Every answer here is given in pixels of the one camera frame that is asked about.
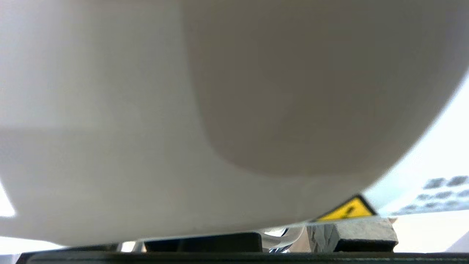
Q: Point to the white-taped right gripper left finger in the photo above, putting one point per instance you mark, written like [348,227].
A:
[201,242]

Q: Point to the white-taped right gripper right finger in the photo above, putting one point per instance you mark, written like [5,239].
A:
[351,234]

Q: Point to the white hair dryer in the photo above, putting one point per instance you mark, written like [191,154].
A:
[183,110]

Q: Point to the white yellow warning tag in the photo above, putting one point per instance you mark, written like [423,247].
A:
[348,209]

